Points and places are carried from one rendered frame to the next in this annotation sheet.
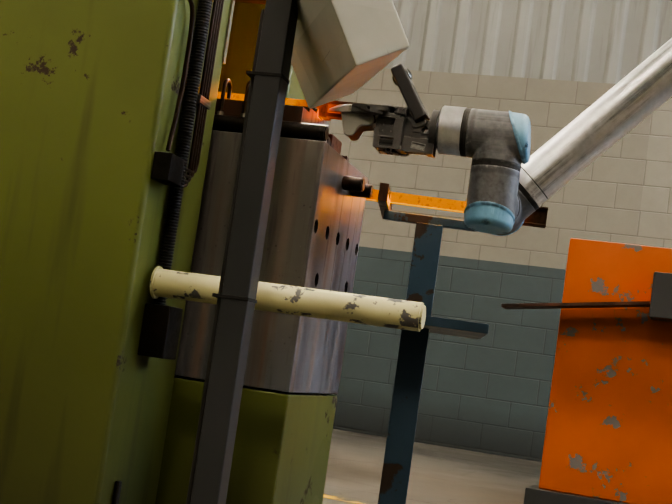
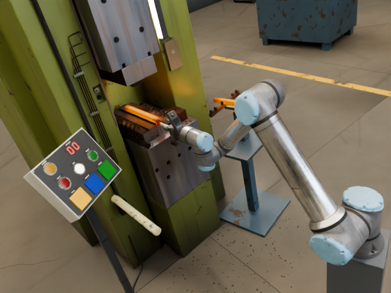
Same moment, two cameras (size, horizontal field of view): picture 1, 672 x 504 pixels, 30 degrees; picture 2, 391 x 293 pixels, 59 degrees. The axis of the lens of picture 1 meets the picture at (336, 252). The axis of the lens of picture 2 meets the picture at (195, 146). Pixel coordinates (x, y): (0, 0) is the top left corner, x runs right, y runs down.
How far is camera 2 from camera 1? 2.15 m
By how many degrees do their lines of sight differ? 54
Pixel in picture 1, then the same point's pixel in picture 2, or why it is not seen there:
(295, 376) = (169, 203)
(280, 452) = (171, 220)
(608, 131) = (240, 132)
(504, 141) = (196, 148)
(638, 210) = not seen: outside the picture
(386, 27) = (71, 214)
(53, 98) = not seen: hidden behind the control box
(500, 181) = (200, 160)
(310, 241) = (155, 175)
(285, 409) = (167, 212)
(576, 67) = not seen: outside the picture
